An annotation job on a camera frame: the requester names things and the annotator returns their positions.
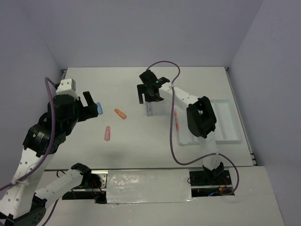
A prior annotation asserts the orange highlighter pen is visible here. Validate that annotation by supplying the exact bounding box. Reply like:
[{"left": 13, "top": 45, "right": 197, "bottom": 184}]
[{"left": 174, "top": 110, "right": 179, "bottom": 131}]

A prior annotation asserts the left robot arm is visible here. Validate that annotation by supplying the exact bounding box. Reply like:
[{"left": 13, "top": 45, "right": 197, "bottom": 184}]
[{"left": 0, "top": 91, "right": 99, "bottom": 226}]

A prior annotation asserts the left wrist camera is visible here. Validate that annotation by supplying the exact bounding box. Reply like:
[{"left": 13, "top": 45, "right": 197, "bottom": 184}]
[{"left": 55, "top": 78, "right": 76, "bottom": 96}]

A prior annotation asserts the pink highlighter cap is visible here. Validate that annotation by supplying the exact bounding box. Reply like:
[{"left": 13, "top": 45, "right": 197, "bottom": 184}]
[{"left": 104, "top": 126, "right": 111, "bottom": 141}]

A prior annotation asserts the clear blue spray bottle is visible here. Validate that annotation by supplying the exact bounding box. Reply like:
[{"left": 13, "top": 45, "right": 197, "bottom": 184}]
[{"left": 145, "top": 102, "right": 153, "bottom": 117}]

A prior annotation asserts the orange highlighter cap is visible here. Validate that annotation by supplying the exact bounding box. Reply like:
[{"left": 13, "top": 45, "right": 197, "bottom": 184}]
[{"left": 114, "top": 108, "right": 127, "bottom": 119}]

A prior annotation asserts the clear plastic organizer tray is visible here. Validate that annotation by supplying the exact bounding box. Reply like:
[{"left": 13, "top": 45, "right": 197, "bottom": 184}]
[{"left": 174, "top": 99, "right": 241, "bottom": 146}]

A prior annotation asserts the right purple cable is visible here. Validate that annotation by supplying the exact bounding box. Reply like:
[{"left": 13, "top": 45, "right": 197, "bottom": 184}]
[{"left": 145, "top": 61, "right": 240, "bottom": 196}]

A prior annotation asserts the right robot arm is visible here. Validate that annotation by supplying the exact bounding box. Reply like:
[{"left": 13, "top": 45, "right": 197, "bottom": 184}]
[{"left": 137, "top": 69, "right": 224, "bottom": 184}]

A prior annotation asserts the blue highlighter cap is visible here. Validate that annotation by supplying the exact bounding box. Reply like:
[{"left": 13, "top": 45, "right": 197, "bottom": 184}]
[{"left": 96, "top": 102, "right": 103, "bottom": 115}]

